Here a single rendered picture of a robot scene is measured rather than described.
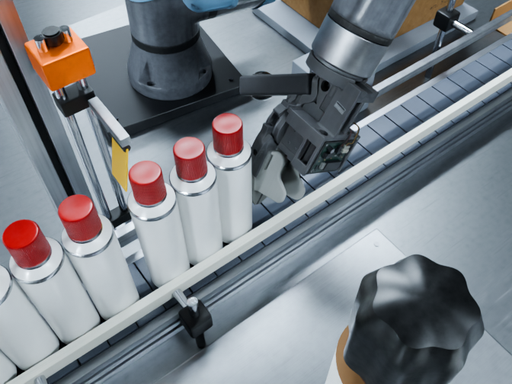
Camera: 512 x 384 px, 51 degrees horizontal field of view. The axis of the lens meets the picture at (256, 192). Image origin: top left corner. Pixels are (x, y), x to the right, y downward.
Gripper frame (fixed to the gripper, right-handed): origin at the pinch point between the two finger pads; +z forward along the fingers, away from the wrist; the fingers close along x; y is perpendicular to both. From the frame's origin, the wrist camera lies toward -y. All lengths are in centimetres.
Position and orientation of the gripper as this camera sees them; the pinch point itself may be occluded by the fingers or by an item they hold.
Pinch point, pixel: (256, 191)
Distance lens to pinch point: 69.7
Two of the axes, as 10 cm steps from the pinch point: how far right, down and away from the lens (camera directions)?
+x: 6.9, -1.0, 7.1
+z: -4.0, 7.7, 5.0
